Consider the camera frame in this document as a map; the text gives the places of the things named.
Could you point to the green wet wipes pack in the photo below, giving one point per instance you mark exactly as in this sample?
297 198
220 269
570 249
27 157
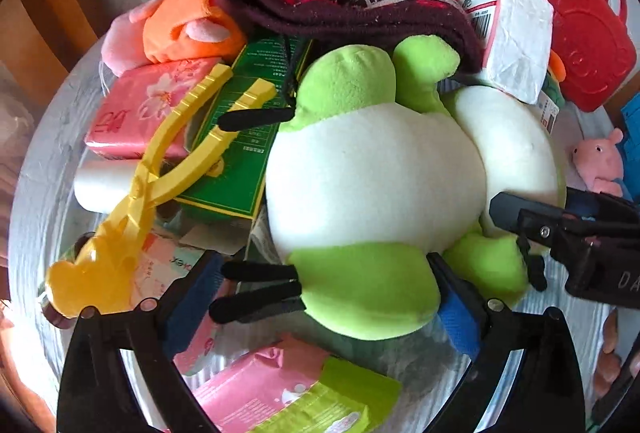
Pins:
345 398

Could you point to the green yellow duck plush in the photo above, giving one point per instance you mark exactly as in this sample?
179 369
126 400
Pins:
556 75

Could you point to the person right hand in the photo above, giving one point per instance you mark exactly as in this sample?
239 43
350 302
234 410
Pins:
608 363

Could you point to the green tea box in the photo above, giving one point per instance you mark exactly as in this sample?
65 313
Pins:
237 190

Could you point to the pink tissue pack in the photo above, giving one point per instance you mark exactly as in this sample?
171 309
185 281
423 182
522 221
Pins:
138 103

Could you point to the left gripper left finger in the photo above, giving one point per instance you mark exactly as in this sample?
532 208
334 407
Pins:
185 307

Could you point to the yellow duck snowball clamp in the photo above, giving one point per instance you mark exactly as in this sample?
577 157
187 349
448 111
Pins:
102 275

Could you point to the green frog plush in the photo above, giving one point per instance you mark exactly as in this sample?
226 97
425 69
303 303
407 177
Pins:
373 170

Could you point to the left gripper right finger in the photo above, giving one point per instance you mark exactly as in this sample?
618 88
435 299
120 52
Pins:
546 394

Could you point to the blue plastic storage crate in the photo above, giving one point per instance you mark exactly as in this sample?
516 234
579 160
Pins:
631 146

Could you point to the red toy suitcase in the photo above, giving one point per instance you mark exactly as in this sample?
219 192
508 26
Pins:
591 38

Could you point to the white cardboard tube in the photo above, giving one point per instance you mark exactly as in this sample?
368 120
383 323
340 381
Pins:
99 185

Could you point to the white tissue pack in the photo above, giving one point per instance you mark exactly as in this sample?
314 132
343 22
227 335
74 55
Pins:
515 37

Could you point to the small George pig plush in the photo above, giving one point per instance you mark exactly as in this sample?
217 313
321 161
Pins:
600 165

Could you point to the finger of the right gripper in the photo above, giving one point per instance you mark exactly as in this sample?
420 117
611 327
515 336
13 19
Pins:
598 212
538 222

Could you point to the pink sanitary pad pack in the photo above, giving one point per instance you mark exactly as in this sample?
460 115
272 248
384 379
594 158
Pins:
260 384

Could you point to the orange pink pig plush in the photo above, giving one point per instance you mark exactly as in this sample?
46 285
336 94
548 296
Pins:
160 31

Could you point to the dark maroon knit hat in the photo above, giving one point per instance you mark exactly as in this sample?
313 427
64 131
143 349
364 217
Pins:
382 23

